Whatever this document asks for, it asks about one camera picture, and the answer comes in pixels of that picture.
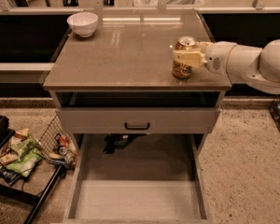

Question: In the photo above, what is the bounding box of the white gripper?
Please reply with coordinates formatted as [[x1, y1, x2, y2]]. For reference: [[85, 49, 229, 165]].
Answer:
[[173, 41, 236, 75]]

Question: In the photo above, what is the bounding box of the orange soda can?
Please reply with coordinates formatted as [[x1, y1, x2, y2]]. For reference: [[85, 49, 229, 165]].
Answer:
[[172, 36, 197, 79]]

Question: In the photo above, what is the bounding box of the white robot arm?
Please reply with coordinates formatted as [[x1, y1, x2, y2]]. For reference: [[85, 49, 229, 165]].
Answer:
[[172, 36, 280, 94]]

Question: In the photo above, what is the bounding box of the grey drawer cabinet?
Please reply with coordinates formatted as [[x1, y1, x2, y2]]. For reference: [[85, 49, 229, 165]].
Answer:
[[44, 10, 231, 149]]

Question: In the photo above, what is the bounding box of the red soda can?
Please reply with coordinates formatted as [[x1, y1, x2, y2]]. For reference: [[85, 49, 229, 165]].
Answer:
[[58, 135, 69, 147]]

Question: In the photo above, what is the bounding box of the white ceramic bowl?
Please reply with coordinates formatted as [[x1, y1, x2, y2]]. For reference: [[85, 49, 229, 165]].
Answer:
[[67, 12, 98, 37]]

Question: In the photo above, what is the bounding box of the green snack bag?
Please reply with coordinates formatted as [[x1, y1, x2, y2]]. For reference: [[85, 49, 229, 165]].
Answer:
[[6, 135, 42, 177]]

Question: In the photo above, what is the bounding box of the black drawer handle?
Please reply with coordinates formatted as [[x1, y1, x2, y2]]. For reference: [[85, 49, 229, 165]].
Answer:
[[124, 122, 150, 131]]

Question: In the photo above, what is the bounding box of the wire mesh basket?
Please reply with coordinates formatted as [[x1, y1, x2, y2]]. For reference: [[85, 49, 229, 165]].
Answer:
[[38, 116, 77, 170]]

